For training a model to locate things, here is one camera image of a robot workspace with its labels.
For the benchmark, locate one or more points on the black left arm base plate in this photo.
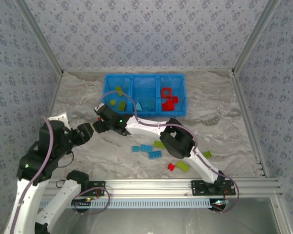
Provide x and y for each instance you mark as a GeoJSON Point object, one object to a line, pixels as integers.
{"type": "Point", "coordinates": [101, 186]}

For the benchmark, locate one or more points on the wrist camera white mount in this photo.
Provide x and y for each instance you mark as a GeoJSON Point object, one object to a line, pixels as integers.
{"type": "Point", "coordinates": [62, 118]}
{"type": "Point", "coordinates": [99, 107]}

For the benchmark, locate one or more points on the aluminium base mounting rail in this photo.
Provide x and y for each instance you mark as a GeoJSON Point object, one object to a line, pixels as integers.
{"type": "Point", "coordinates": [149, 187]}

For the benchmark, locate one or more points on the aluminium corner post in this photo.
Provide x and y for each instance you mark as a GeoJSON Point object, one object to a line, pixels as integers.
{"type": "Point", "coordinates": [254, 36]}
{"type": "Point", "coordinates": [41, 36]}

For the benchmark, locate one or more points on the grey metal lower panel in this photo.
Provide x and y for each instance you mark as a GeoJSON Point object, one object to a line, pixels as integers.
{"type": "Point", "coordinates": [149, 221]}

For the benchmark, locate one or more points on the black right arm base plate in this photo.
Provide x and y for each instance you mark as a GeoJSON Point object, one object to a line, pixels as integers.
{"type": "Point", "coordinates": [197, 189]}

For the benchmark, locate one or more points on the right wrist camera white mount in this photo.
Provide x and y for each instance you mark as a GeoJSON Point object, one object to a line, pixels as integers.
{"type": "Point", "coordinates": [99, 107]}

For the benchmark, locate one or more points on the aluminium frame leg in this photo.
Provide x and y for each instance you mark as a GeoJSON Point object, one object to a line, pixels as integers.
{"type": "Point", "coordinates": [280, 217]}

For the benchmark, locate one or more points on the green long lego brick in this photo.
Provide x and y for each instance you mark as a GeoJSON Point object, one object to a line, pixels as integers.
{"type": "Point", "coordinates": [182, 166]}
{"type": "Point", "coordinates": [158, 144]}
{"type": "Point", "coordinates": [122, 106]}
{"type": "Point", "coordinates": [119, 90]}

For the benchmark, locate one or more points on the red arch lego brick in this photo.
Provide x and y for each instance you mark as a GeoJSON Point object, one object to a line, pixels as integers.
{"type": "Point", "coordinates": [169, 168]}

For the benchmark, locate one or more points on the blue small lego brick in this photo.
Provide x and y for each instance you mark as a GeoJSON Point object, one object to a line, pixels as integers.
{"type": "Point", "coordinates": [135, 149]}

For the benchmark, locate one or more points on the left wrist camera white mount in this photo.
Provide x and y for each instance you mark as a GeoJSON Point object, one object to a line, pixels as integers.
{"type": "Point", "coordinates": [62, 118]}

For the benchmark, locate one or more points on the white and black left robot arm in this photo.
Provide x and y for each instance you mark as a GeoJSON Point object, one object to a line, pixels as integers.
{"type": "Point", "coordinates": [61, 197]}

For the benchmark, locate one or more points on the blue three-compartment plastic bin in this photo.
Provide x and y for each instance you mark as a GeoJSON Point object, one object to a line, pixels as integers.
{"type": "Point", "coordinates": [146, 85]}

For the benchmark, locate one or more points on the red square frame lego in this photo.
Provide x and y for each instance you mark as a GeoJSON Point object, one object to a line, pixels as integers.
{"type": "Point", "coordinates": [162, 93]}

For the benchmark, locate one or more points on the red small lego brick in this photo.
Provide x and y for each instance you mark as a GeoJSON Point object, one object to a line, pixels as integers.
{"type": "Point", "coordinates": [174, 102]}

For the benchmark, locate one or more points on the aluminium table side rail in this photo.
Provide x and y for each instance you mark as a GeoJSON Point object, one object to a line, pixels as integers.
{"type": "Point", "coordinates": [241, 97]}
{"type": "Point", "coordinates": [54, 97]}

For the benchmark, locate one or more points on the light blue sloped lego brick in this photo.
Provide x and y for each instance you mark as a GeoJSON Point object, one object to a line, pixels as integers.
{"type": "Point", "coordinates": [138, 107]}

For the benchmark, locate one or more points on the green small lego brick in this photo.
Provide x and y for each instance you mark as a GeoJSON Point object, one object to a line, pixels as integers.
{"type": "Point", "coordinates": [112, 103]}
{"type": "Point", "coordinates": [207, 154]}

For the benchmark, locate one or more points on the aluminium table end rail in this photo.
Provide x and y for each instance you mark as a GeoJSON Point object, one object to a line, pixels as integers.
{"type": "Point", "coordinates": [83, 70]}

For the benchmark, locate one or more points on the small controller board with LED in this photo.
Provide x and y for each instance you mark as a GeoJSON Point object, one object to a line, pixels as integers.
{"type": "Point", "coordinates": [81, 202]}
{"type": "Point", "coordinates": [218, 202]}

